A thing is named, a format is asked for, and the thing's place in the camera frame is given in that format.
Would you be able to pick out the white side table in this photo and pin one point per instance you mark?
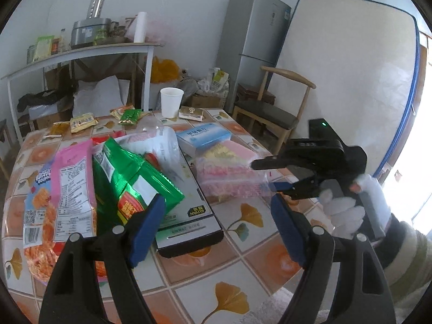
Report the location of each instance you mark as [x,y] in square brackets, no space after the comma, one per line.
[84,52]

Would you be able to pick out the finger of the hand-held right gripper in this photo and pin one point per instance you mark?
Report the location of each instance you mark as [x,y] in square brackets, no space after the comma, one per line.
[279,186]
[270,164]

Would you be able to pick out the dark wooden stool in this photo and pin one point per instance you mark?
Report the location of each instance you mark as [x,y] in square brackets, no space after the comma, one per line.
[251,91]

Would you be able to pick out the wooden chair dark seat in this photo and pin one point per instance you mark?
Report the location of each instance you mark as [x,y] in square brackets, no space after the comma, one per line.
[266,113]

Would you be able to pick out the grey plastic bag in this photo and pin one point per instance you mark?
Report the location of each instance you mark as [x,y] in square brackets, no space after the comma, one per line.
[190,86]

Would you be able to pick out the white paper cup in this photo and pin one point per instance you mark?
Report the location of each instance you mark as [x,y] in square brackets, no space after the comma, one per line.
[171,103]

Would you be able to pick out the silver rice cooker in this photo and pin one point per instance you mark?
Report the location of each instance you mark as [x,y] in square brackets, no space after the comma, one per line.
[87,33]

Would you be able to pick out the white sack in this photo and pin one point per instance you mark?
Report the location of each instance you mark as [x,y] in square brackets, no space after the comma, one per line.
[98,96]

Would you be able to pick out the white plastic bag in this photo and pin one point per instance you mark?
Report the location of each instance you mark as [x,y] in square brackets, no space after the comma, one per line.
[165,145]

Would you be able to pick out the black white box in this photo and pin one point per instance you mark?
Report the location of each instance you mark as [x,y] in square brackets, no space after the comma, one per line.
[192,216]

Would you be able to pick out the small green packet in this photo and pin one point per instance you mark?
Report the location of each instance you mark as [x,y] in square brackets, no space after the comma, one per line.
[130,116]

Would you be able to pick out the white paper towel roll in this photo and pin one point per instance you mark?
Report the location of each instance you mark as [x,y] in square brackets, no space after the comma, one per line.
[140,27]

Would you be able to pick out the green white carton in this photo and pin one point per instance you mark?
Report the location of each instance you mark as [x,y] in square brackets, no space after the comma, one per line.
[219,79]

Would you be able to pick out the person's right forearm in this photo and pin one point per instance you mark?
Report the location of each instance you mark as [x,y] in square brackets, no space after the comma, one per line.
[411,263]

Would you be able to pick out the person's right hand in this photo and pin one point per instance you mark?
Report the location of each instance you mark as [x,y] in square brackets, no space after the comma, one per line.
[341,209]

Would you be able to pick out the metal cylinder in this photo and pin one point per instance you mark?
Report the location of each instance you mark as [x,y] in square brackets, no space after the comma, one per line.
[95,6]

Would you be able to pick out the small bottle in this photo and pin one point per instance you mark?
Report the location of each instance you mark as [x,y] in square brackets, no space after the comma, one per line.
[63,40]

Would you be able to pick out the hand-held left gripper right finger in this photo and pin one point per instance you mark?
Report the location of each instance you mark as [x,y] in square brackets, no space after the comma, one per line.
[287,229]

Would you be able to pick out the green snack bag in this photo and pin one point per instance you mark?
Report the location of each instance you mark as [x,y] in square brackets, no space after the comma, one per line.
[128,172]

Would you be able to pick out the yellow plastic bag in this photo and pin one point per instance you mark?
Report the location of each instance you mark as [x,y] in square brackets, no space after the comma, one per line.
[163,69]

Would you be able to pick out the pink wafer packet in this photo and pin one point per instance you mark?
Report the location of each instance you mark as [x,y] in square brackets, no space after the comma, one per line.
[229,172]

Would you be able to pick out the pink snack bag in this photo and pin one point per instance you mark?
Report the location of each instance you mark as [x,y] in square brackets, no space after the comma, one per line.
[67,189]

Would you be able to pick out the cardboard box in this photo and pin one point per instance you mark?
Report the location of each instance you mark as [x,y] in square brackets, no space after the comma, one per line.
[204,101]

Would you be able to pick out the light blue carton box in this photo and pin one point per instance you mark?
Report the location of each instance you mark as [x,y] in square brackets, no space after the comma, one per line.
[202,136]

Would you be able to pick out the small yellow red packet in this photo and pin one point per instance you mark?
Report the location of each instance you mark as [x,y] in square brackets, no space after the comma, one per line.
[118,111]

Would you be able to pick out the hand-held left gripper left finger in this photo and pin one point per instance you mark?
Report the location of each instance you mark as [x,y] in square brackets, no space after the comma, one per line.
[148,229]

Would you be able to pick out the dark clothes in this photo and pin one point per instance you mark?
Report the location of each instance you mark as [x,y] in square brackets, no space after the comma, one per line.
[40,99]

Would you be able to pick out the green box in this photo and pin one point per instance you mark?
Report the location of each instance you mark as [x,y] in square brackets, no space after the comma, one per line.
[44,47]

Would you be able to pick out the small white box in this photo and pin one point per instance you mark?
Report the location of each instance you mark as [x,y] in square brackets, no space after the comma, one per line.
[191,113]

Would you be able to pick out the grey refrigerator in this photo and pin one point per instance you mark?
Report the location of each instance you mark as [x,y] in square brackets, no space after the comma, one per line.
[249,40]

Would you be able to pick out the small orange packet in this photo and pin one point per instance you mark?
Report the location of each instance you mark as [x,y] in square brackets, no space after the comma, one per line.
[58,129]

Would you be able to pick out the red snack packet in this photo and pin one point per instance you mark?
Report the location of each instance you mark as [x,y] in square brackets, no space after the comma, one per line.
[101,140]

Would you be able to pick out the ginkgo patterned tablecloth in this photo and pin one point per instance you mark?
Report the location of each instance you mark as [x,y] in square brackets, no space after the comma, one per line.
[249,243]

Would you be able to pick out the white mattress blue edge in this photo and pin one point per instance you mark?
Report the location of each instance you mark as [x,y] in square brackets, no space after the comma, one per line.
[351,74]

